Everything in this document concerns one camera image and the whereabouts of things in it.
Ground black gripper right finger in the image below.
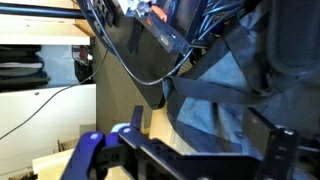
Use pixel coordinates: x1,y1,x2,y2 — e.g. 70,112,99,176
241,108,320,180

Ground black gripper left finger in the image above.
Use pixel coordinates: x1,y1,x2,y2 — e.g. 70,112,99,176
61,105,188,180

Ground black garment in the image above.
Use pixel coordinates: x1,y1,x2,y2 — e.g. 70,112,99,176
162,0,320,158

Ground orange handled black clamp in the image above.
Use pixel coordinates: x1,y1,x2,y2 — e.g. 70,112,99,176
146,3,191,54

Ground blue cable bundle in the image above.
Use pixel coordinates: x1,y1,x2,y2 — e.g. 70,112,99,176
196,0,248,41

